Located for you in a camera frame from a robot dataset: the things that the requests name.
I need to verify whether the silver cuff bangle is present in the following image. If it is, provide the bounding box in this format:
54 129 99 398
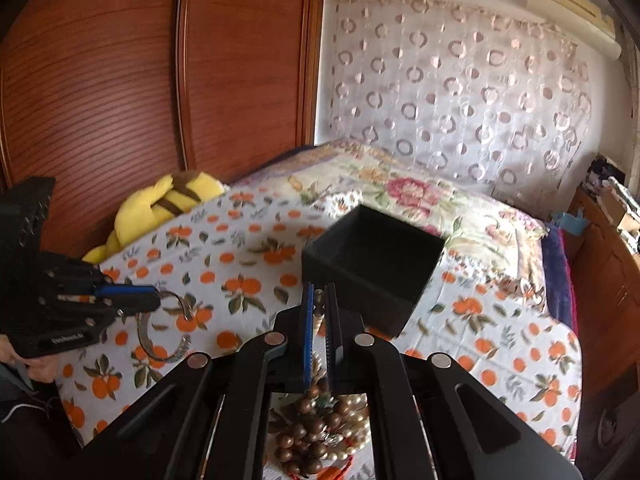
136 290 195 364

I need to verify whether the white pearl necklace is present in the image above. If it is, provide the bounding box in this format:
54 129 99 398
311 349 374 463

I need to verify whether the brown wooden bead bracelet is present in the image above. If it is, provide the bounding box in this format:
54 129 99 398
267 381 362 477

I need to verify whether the red cord bracelet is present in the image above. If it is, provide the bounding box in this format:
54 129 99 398
278 461 354 480

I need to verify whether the black open jewelry box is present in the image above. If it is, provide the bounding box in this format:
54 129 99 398
302 205 445 338

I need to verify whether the left hand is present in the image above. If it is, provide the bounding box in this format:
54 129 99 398
0 335 58 384

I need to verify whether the yellow plush toy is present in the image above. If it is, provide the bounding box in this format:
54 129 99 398
82 170 226 264

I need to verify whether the blue blanket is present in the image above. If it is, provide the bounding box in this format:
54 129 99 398
541 222 578 333

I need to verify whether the floral quilt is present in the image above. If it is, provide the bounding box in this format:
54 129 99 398
236 140 548 311

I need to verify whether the wooden wardrobe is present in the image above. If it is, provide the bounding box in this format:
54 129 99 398
1 0 323 257

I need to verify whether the wooden side cabinet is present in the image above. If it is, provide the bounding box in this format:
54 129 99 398
570 188 639 398

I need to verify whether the teal tissue pack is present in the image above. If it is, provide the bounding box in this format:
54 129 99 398
552 210 589 237

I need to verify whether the cardboard box on cabinet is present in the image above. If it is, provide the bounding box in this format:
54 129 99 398
598 188 627 231

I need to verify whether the pink circle sheer curtain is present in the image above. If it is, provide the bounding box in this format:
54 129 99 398
316 0 591 217

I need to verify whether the white air conditioner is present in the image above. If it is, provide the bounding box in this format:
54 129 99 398
526 0 622 61

